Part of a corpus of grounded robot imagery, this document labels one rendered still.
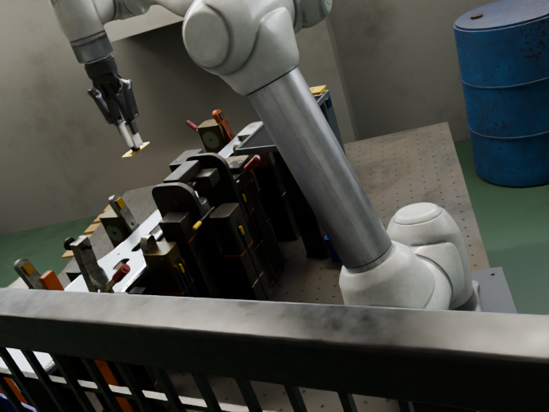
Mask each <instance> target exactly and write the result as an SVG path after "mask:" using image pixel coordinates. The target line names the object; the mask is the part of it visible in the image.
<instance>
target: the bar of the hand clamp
mask: <svg viewBox="0 0 549 412"><path fill-rule="evenodd" d="M78 238H79V240H78V241H75V239H74V238H71V237H69V238H67V239H66V240H65V242H64V248H65V249H66V250H69V251H71V250H72V252H73V254H74V257H75V259H76V262H77V264H78V267H79V269H80V271H81V273H82V276H83V279H84V281H85V283H86V286H87V289H88V291H89V292H92V293H99V292H98V290H100V291H101V290H102V289H103V288H104V287H105V286H106V283H105V279H104V276H103V275H102V272H101V270H100V267H99V264H98V261H97V260H96V256H95V254H94V252H93V249H92V246H91V243H90V241H89V239H88V237H87V236H82V235H80V236H79V237H78Z"/></svg>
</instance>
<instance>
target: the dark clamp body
mask: <svg viewBox="0 0 549 412"><path fill-rule="evenodd" d="M236 186H237V189H238V191H239V195H240V198H241V200H242V202H243V206H244V208H245V211H246V214H247V215H248V220H249V222H248V223H247V226H248V229H249V232H250V235H251V237H252V239H253V243H252V244H253V247H254V249H255V251H256V254H257V257H258V260H259V263H260V264H261V269H262V270H263V272H264V275H265V277H266V281H267V284H268V285H269V288H270V291H271V290H272V289H273V288H274V286H275V285H276V284H278V285H279V287H283V285H282V284H279V283H278V280H279V276H278V275H276V274H275V270H274V268H273V266H272V263H271V260H270V256H269V254H268V252H267V249H266V246H265V243H264V240H262V239H261V237H260V235H259V232H258V229H257V226H256V223H255V221H254V218H253V216H252V211H253V210H254V209H253V207H252V204H251V202H250V199H249V197H248V193H247V191H246V188H245V185H244V183H243V179H242V177H240V178H239V183H238V184H237V185H236Z"/></svg>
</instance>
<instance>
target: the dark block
mask: <svg viewBox="0 0 549 412"><path fill-rule="evenodd" d="M158 224H159V226H160V228H161V231H162V233H163V235H164V237H165V240H166V241H167V242H176V243H177V245H178V247H179V250H180V251H181V255H182V257H183V258H184V260H185V264H186V265H187V267H188V270H189V272H190V274H191V277H192V279H194V282H193V284H194V287H195V289H196V291H197V293H198V295H199V297H200V298H222V299H224V298H223V295H222V293H221V290H220V288H219V285H218V283H217V282H216V278H215V276H214V274H213V272H212V268H211V267H210V264H209V262H208V259H207V257H206V254H205V252H204V250H203V247H202V245H201V243H200V241H199V238H198V235H197V234H198V230H196V231H193V230H192V227H193V226H194V225H195V223H194V220H193V218H192V216H191V213H190V212H174V213H168V214H167V215H166V216H165V217H163V218H162V219H161V220H160V221H159V222H158Z"/></svg>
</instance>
